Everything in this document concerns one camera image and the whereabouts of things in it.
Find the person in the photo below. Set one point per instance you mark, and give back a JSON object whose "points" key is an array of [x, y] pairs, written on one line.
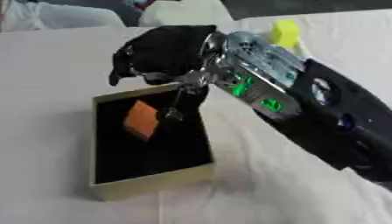
{"points": [[56, 14]]}

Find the tan cardboard box black inside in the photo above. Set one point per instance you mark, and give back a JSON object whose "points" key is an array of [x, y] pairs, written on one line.
{"points": [[148, 151]]}

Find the yellow block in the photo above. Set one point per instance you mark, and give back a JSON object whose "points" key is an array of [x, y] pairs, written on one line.
{"points": [[284, 32]]}

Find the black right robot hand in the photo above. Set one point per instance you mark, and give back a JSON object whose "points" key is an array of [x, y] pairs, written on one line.
{"points": [[163, 52]]}

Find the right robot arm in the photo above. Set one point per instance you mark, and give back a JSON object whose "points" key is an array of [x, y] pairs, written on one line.
{"points": [[306, 105]]}

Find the orange block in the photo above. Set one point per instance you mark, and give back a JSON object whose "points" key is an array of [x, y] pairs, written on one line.
{"points": [[141, 119]]}

